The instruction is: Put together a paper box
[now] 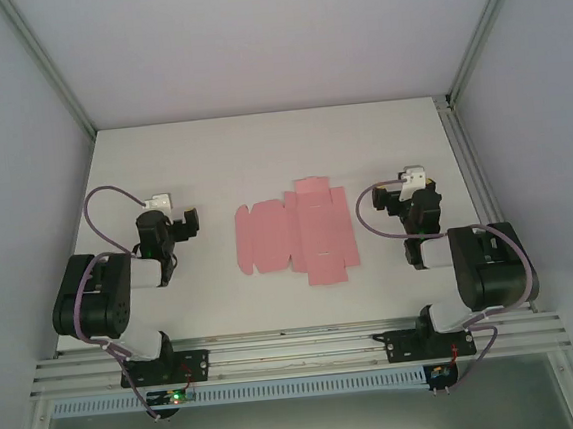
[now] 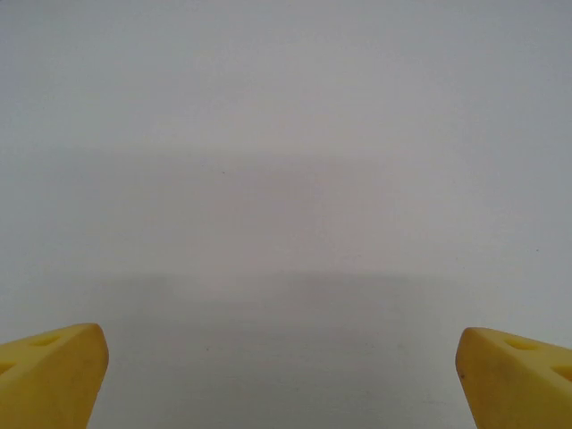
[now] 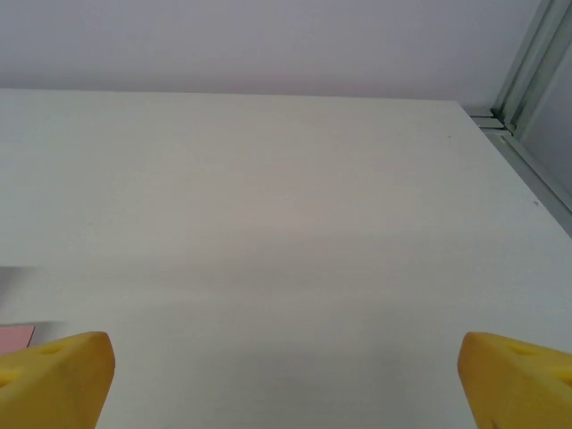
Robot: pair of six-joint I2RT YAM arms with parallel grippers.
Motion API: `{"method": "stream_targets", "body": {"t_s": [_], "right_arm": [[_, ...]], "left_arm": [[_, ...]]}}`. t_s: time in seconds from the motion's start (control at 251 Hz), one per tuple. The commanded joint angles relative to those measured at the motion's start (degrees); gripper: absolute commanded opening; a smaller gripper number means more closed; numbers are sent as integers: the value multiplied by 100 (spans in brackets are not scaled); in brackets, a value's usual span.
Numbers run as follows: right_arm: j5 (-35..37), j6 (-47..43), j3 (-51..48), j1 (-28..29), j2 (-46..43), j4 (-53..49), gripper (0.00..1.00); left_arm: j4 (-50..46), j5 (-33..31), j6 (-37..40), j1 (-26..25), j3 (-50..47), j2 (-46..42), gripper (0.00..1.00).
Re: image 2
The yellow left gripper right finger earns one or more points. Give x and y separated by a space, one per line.
514 384

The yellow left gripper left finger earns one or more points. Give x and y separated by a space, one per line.
49 380

